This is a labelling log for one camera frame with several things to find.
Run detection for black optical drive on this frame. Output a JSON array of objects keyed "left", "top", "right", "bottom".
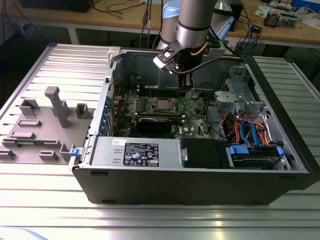
[{"left": 180, "top": 137, "right": 232, "bottom": 170}]

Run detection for beige case handle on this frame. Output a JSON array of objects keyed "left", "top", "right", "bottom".
[{"left": 107, "top": 46, "right": 122, "bottom": 62}]

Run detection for black box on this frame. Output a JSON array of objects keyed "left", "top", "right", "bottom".
[{"left": 19, "top": 0, "right": 91, "bottom": 13}]

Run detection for CPU socket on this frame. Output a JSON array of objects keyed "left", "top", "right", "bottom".
[{"left": 147, "top": 96, "right": 178, "bottom": 113}]

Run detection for white wrist camera grey face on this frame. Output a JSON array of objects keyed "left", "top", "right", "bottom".
[{"left": 152, "top": 42, "right": 181, "bottom": 75}]

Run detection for small white wrist camera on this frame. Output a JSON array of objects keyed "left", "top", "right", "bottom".
[{"left": 208, "top": 41, "right": 225, "bottom": 57}]

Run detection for black RAM slot bank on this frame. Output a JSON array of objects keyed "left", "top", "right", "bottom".
[
  {"left": 117, "top": 111, "right": 184, "bottom": 119},
  {"left": 138, "top": 86, "right": 180, "bottom": 98}
]

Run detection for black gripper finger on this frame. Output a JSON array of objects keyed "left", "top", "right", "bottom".
[
  {"left": 185, "top": 74, "right": 194, "bottom": 97},
  {"left": 177, "top": 74, "right": 186, "bottom": 97}
]

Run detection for grey parts rack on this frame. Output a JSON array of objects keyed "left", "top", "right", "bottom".
[{"left": 0, "top": 86, "right": 97, "bottom": 166}]

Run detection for pale blue object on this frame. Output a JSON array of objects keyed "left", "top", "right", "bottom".
[{"left": 0, "top": 226, "right": 48, "bottom": 240}]

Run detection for black thin wire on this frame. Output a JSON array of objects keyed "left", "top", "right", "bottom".
[{"left": 204, "top": 96, "right": 227, "bottom": 141}]

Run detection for hard disk in blue carrier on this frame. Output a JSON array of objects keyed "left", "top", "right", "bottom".
[{"left": 226, "top": 143, "right": 285, "bottom": 171}]

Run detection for green motherboard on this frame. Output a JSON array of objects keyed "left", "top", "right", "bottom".
[{"left": 111, "top": 88, "right": 213, "bottom": 140}]

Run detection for white small box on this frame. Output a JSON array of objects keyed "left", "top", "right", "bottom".
[{"left": 224, "top": 39, "right": 237, "bottom": 55}]

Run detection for metal drive cage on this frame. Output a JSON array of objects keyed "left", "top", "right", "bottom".
[{"left": 213, "top": 64, "right": 273, "bottom": 126}]

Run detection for blue data wire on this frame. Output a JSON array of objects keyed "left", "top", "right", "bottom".
[{"left": 239, "top": 119, "right": 260, "bottom": 148}]

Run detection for red wire bundle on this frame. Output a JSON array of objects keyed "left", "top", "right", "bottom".
[{"left": 221, "top": 113, "right": 241, "bottom": 143}]

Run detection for green RAM stick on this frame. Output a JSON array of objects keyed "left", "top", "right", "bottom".
[{"left": 14, "top": 140, "right": 58, "bottom": 146}]

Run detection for black graphics card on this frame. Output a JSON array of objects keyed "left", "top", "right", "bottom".
[{"left": 136, "top": 115, "right": 174, "bottom": 135}]

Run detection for thick black gripper cable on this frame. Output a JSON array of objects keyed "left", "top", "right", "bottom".
[{"left": 177, "top": 56, "right": 245, "bottom": 75}]

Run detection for small electronic device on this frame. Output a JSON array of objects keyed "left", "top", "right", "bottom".
[{"left": 264, "top": 11, "right": 281, "bottom": 28}]

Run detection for wooden desk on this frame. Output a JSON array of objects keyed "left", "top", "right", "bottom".
[{"left": 0, "top": 0, "right": 320, "bottom": 48}]

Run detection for grey power supply unit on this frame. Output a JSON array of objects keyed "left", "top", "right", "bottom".
[{"left": 91, "top": 136, "right": 182, "bottom": 167}]

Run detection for copper coloured cable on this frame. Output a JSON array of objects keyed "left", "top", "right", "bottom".
[{"left": 191, "top": 42, "right": 209, "bottom": 56}]

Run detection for black open PC case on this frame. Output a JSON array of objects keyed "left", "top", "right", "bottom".
[{"left": 68, "top": 47, "right": 320, "bottom": 206}]

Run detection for orange wire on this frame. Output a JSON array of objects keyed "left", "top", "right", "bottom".
[{"left": 251, "top": 121, "right": 271, "bottom": 148}]

